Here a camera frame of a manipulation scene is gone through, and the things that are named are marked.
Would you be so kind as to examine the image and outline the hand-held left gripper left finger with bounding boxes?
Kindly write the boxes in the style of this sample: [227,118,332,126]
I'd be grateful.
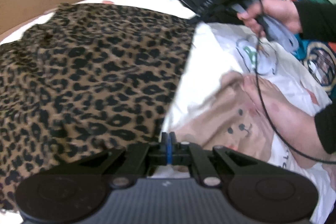
[56,132,170,188]

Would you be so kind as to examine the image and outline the person's right hand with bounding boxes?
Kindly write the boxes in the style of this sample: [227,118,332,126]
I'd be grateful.
[236,0,302,39]

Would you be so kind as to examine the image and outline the white printed blanket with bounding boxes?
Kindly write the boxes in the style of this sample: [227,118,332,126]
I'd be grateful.
[0,0,336,224]

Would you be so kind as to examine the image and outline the leopard print skirt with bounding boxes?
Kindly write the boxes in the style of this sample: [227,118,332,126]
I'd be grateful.
[0,2,197,214]

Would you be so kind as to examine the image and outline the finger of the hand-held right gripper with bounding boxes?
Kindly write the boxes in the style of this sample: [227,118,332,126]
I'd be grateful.
[189,0,226,26]

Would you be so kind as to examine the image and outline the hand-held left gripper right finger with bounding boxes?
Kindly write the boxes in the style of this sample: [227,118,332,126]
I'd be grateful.
[169,132,279,188]

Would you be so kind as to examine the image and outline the person's right forearm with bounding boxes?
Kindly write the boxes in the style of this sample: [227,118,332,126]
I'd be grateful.
[293,0,336,43]

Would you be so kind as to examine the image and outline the black cable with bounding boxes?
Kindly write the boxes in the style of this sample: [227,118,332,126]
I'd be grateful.
[253,28,336,165]

